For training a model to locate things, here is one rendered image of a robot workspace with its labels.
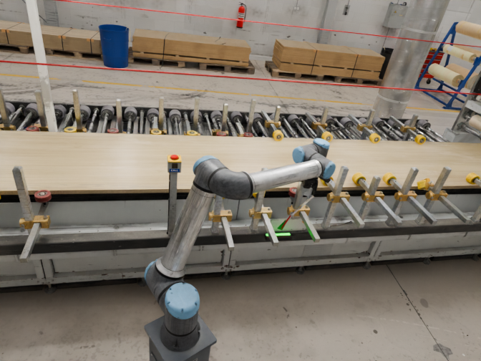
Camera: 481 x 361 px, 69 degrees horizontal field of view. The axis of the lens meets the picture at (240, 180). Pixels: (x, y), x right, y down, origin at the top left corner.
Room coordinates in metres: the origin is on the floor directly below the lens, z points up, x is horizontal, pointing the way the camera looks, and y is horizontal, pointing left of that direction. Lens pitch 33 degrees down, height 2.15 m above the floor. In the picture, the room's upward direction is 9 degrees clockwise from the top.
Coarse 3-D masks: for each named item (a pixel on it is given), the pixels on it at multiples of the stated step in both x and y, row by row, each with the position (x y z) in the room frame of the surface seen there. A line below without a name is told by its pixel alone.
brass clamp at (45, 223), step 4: (36, 216) 1.37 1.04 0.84; (40, 216) 1.38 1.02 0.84; (48, 216) 1.39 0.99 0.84; (20, 220) 1.33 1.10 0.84; (24, 220) 1.33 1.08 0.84; (36, 220) 1.35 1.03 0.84; (40, 220) 1.35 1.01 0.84; (44, 220) 1.36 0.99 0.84; (48, 220) 1.37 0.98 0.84; (20, 224) 1.32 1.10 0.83; (24, 224) 1.32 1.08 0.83; (28, 224) 1.33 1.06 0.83; (32, 224) 1.33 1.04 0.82; (44, 224) 1.35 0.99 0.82; (48, 224) 1.35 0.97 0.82; (28, 228) 1.32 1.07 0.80
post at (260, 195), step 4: (264, 168) 1.71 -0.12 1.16; (260, 192) 1.69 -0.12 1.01; (264, 192) 1.70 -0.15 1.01; (256, 196) 1.72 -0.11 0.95; (260, 196) 1.70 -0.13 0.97; (256, 200) 1.71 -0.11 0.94; (260, 200) 1.70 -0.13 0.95; (256, 204) 1.69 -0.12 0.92; (260, 204) 1.70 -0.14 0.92; (256, 208) 1.69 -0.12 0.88; (260, 208) 1.70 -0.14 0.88; (252, 220) 1.71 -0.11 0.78; (256, 220) 1.70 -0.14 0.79; (252, 224) 1.70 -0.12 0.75; (256, 224) 1.70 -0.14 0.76; (252, 228) 1.69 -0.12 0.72; (256, 228) 1.70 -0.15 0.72
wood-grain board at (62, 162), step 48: (0, 144) 1.93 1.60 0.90; (48, 144) 2.02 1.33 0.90; (96, 144) 2.13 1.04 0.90; (144, 144) 2.23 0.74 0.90; (192, 144) 2.35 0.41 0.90; (240, 144) 2.48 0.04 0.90; (288, 144) 2.62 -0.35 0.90; (336, 144) 2.76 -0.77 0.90; (384, 144) 2.93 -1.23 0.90; (432, 144) 3.11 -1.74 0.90; (0, 192) 1.47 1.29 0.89; (96, 192) 1.61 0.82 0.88; (144, 192) 1.69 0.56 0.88
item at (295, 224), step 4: (272, 220) 1.72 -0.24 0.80; (276, 220) 1.73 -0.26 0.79; (280, 220) 1.74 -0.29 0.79; (284, 220) 1.74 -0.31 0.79; (288, 220) 1.75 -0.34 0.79; (292, 220) 1.76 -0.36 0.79; (296, 220) 1.77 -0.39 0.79; (300, 220) 1.78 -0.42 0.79; (272, 224) 1.72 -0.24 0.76; (276, 224) 1.73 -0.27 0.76; (280, 224) 1.74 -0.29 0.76; (288, 224) 1.76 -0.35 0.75; (292, 224) 1.76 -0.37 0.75; (296, 224) 1.77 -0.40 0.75; (300, 224) 1.78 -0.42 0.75; (304, 224) 1.79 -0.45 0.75; (276, 228) 1.73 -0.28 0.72; (284, 228) 1.75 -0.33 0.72; (288, 228) 1.76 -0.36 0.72; (292, 228) 1.76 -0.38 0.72; (296, 228) 1.77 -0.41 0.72; (300, 228) 1.78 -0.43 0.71; (304, 228) 1.79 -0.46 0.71
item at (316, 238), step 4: (292, 200) 1.90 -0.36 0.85; (300, 212) 1.77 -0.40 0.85; (304, 212) 1.77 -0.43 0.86; (304, 216) 1.72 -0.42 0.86; (304, 220) 1.70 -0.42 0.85; (308, 220) 1.69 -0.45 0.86; (308, 224) 1.65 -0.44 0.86; (308, 228) 1.62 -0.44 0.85; (312, 228) 1.62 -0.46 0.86; (308, 232) 1.61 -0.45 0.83; (312, 232) 1.58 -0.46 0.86; (316, 232) 1.59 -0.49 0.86; (312, 236) 1.57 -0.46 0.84; (316, 236) 1.55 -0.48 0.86; (316, 240) 1.53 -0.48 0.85
